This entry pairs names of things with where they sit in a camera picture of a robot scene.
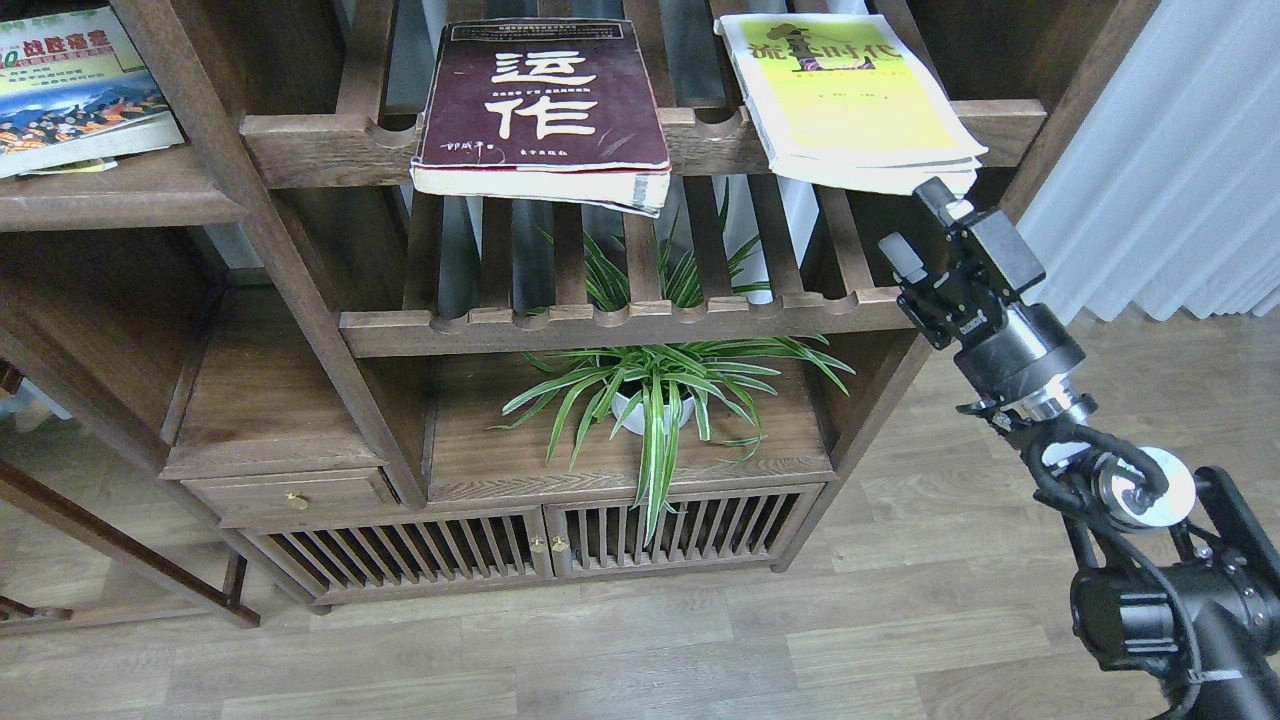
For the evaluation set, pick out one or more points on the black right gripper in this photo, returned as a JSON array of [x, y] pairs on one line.
[[1018, 357]]

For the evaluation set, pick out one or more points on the colourful small paperback book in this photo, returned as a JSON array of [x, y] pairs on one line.
[[75, 88]]

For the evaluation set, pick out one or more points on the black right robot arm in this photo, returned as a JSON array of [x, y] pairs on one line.
[[1175, 576]]

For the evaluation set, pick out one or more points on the yellow cover book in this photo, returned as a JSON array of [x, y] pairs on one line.
[[838, 100]]

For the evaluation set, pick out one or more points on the white curtain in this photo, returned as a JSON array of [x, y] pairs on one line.
[[1167, 197]]

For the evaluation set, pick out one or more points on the green spider plant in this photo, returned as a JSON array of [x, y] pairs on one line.
[[728, 370]]

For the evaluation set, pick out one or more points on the white plant pot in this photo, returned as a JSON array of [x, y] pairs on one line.
[[630, 411]]

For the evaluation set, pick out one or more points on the maroon book white characters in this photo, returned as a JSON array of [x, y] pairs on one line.
[[556, 109]]

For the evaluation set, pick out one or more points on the dark wooden bookshelf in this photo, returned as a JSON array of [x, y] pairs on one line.
[[258, 311]]

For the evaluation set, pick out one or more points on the brass drawer knob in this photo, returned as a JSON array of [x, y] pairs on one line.
[[296, 501]]

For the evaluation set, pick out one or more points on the wooden side table frame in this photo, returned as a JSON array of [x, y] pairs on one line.
[[89, 539]]

